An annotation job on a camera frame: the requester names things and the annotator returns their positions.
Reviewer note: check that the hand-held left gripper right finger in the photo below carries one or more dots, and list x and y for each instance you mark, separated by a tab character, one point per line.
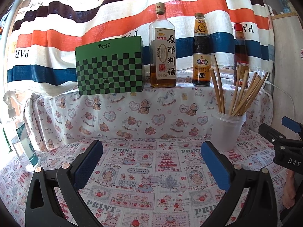
215	163

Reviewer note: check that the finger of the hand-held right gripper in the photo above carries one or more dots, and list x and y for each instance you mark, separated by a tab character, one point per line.
272	134
292	124

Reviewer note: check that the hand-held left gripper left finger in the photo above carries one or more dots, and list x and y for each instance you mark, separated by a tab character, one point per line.
88	163

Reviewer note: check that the clear plastic cup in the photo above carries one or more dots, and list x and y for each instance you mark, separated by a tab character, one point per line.
227	132

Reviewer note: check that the bunch of wooden chopsticks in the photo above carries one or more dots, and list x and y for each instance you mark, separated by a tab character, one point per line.
238	110

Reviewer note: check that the person's right hand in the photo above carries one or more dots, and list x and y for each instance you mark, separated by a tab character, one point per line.
290	189

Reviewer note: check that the white bear print cloth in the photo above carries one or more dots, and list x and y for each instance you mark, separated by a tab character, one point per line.
118	115

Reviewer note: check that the light wooden cabinet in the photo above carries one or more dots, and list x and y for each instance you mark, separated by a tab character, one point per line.
286	63

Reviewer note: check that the pink printed tablecloth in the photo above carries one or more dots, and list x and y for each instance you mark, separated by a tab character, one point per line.
151	182

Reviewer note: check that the clear spray bottle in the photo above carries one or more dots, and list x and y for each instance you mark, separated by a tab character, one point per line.
24	144

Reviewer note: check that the red cap oil bottle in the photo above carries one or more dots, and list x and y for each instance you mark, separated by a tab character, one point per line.
241	52

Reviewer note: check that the green checkered box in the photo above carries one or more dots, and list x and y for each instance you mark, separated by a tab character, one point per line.
109	68

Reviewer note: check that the dark oyster sauce bottle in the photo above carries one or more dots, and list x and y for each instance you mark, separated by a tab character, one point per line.
201	52

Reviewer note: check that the clear cooking wine bottle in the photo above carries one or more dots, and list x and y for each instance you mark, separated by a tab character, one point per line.
163	59

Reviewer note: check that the blue plastic bottle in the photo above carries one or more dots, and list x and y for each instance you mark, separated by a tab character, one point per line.
286	3

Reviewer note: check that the striped curtain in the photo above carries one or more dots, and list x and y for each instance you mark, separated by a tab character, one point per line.
94	16

